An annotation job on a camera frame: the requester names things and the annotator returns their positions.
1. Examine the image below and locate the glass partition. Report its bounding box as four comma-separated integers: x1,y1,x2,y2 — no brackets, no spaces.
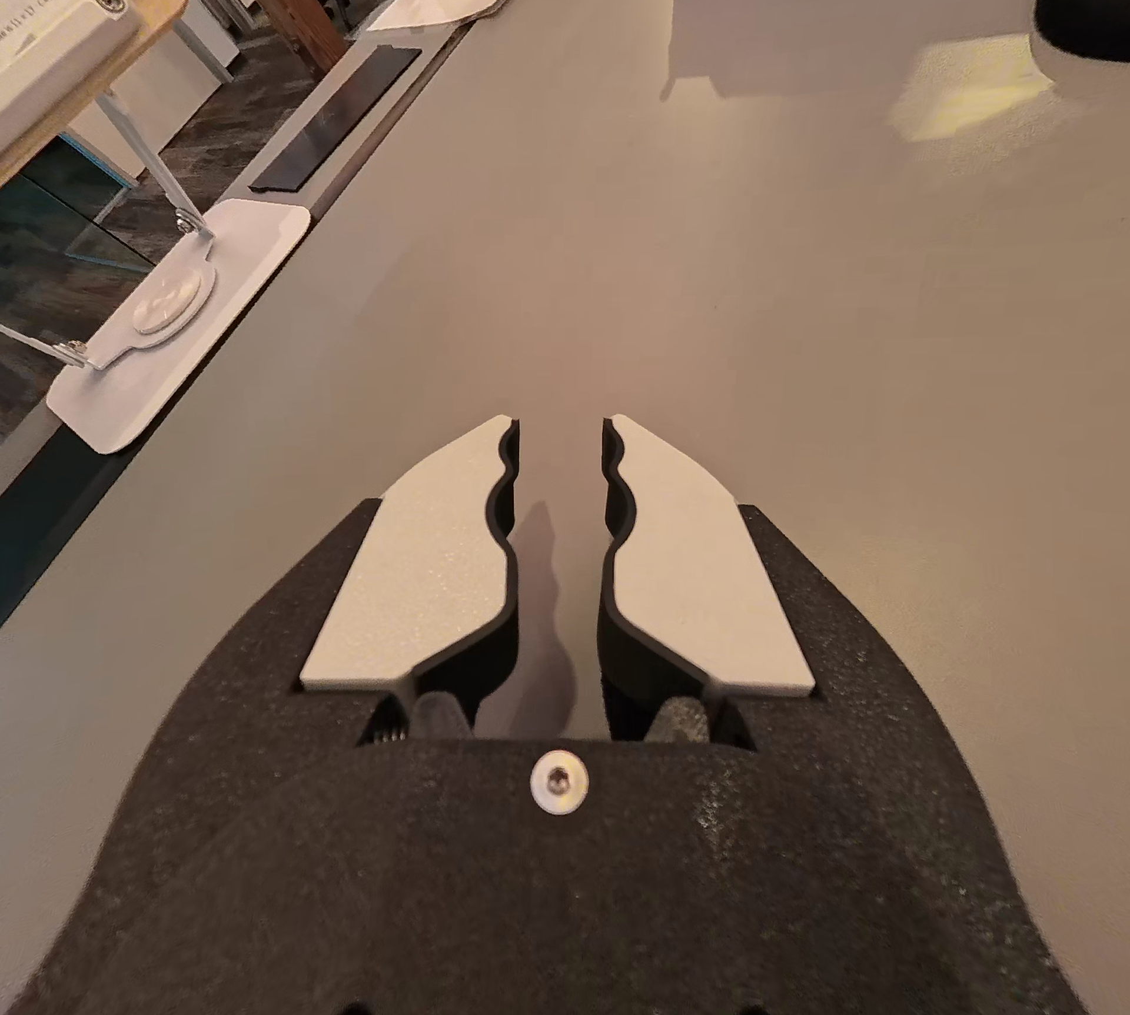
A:
0,137,160,301

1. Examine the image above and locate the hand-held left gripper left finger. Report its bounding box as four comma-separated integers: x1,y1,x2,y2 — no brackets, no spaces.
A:
298,414,522,720

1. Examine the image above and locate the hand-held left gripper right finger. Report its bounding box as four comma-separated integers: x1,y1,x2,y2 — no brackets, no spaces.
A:
597,413,817,740

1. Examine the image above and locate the white partition panel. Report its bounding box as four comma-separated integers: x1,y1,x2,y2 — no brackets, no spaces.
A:
106,0,241,179

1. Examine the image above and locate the black desk flap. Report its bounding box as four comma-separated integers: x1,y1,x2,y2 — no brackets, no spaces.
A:
249,46,423,195
0,419,116,628

